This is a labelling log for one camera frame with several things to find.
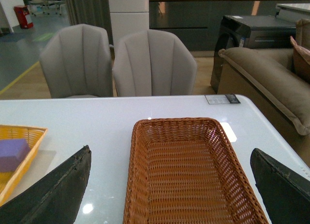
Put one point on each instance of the brown sofa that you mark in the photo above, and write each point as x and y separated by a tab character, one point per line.
268	78

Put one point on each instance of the purple foam block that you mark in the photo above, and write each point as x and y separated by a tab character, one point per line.
12	153

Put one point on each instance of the left grey upholstered chair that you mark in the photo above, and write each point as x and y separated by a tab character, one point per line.
77	62

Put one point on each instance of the dark kitchen counter cabinet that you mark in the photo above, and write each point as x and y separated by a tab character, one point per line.
197	22

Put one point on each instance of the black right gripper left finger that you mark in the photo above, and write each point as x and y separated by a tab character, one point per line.
55	198

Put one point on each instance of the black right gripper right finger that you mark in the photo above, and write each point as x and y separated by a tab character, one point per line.
285	193

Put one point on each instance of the black washing machine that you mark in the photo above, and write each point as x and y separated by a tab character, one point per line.
250	32

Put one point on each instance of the right grey upholstered chair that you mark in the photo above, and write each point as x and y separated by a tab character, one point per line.
153	63

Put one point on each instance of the label sticker on table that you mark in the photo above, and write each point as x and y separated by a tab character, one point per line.
222	99

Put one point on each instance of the white pillar cabinet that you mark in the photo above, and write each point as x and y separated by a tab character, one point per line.
127	17

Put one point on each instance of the pink cushion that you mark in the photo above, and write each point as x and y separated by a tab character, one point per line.
301	59

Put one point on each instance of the yellow wicker basket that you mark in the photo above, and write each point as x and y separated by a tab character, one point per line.
34	137

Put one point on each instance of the brown wicker basket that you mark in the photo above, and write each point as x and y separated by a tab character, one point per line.
185	171

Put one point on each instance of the grey upholstered chair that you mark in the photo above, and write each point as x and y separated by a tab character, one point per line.
153	63
77	62

